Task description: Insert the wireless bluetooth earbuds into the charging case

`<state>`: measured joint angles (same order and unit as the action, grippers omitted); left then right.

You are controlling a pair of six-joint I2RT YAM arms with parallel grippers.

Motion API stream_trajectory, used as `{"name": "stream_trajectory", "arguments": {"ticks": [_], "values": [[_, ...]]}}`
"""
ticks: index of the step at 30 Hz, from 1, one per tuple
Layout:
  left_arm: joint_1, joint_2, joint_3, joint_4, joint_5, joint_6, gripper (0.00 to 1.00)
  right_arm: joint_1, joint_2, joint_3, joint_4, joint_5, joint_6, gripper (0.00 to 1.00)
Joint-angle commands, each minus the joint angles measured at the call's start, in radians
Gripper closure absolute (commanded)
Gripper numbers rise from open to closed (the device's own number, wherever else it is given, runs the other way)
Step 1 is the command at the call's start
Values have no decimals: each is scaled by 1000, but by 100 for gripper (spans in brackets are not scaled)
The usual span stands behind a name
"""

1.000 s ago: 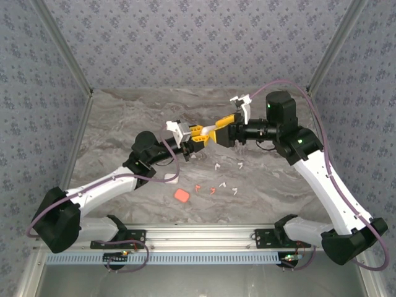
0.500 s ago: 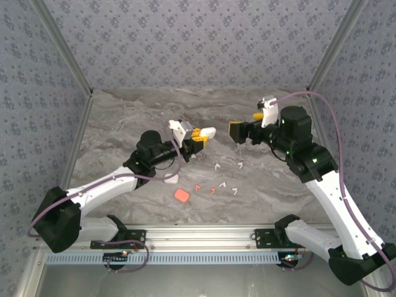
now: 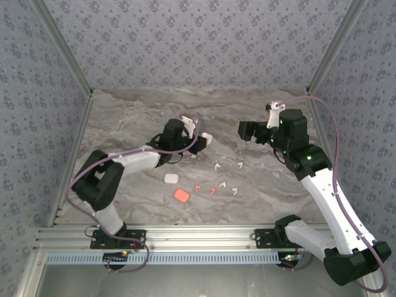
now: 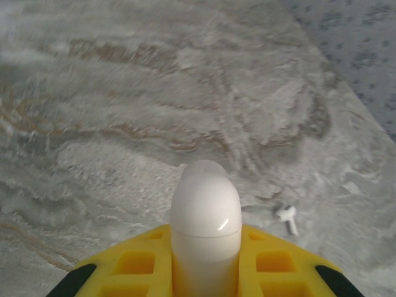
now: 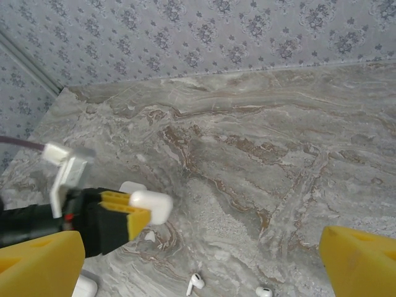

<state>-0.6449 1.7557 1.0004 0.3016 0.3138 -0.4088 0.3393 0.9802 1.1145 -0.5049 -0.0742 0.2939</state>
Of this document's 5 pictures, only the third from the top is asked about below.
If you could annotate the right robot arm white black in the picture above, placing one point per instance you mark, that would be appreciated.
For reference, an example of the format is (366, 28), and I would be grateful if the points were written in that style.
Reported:
(334, 210)

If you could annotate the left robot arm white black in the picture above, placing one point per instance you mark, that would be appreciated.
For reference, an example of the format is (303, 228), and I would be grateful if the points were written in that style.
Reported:
(99, 185)

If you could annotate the orange earbud charging case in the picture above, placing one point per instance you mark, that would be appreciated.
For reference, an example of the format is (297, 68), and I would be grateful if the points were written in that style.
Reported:
(182, 195)

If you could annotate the wide aluminium mounting beam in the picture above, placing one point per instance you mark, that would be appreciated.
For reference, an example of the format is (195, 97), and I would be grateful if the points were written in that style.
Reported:
(201, 238)

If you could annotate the small black controller board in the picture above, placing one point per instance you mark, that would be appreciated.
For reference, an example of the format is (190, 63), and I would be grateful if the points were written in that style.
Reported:
(114, 258)
(289, 259)

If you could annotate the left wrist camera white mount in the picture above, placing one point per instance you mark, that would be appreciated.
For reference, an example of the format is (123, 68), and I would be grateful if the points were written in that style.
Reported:
(187, 120)

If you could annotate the aluminium corner post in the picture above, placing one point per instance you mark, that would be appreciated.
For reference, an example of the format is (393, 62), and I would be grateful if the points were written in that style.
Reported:
(337, 46)
(64, 46)

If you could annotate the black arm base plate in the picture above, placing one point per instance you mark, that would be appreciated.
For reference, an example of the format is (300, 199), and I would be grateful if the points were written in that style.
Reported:
(139, 234)
(263, 239)

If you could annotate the aluminium lower frame rail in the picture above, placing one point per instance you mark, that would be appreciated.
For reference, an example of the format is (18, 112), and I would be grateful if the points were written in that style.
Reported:
(375, 294)
(29, 278)

